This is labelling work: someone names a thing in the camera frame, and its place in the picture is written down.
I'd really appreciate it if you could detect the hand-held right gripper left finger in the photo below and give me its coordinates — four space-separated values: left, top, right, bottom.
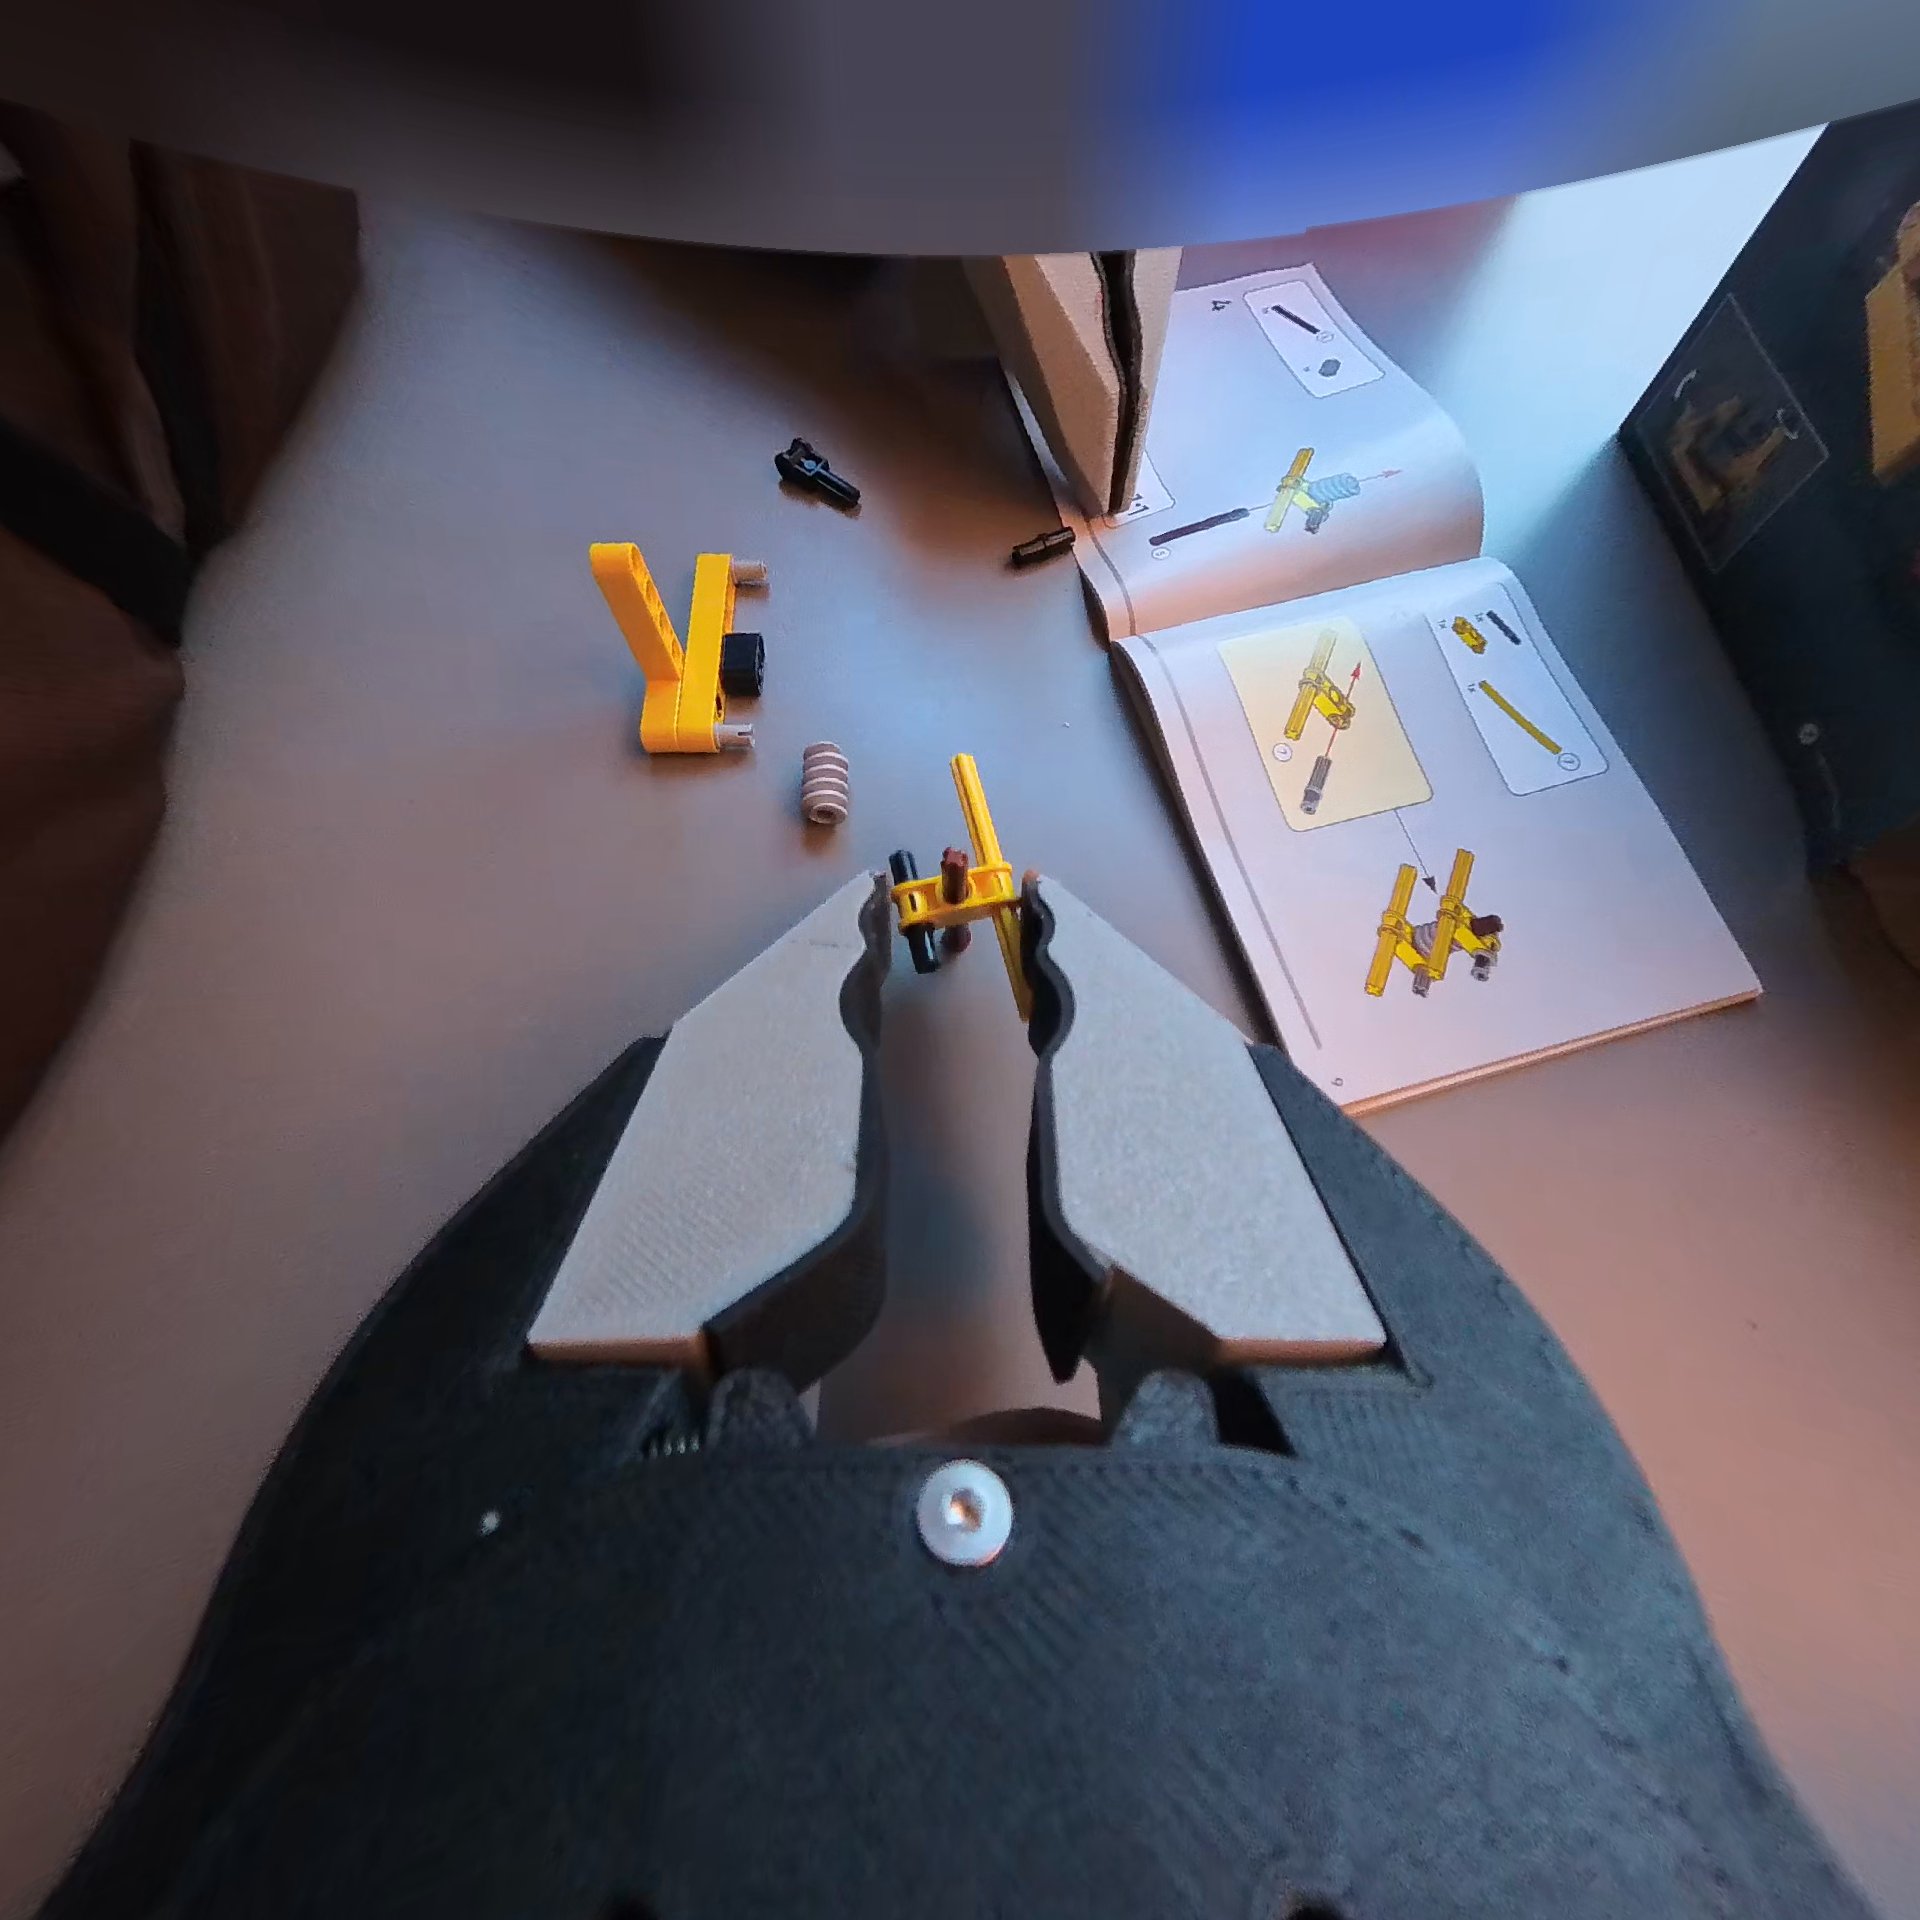
527 870 904 1397

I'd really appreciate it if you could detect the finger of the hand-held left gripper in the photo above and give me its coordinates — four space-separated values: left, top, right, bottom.
968 251 1130 515
1118 245 1186 515

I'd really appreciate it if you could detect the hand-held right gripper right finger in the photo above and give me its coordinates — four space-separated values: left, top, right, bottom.
1018 873 1393 1427

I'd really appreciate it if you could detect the yellow lego axle assembly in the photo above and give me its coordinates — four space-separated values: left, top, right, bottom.
887 752 1040 1024

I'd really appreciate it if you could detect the lego instruction booklet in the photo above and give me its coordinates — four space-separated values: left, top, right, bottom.
1007 263 1766 1115

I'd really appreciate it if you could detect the yellow lego beam assembly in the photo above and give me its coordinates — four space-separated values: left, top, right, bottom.
589 539 770 753

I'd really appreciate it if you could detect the dark lego set box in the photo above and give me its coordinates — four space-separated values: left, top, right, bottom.
1621 119 1920 879

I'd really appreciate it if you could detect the dark brown cloth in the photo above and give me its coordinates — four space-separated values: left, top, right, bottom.
0 95 361 1143

